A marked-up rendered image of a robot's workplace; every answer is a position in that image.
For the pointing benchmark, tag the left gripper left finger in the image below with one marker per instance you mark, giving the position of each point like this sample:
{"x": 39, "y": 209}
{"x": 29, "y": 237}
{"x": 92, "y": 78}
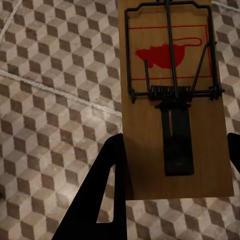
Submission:
{"x": 80, "y": 221}

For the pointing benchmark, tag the mousetrap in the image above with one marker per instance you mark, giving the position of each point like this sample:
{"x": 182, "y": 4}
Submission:
{"x": 175, "y": 143}

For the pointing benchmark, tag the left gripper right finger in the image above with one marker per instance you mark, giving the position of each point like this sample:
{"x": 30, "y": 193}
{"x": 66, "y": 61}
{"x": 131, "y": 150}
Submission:
{"x": 234, "y": 149}

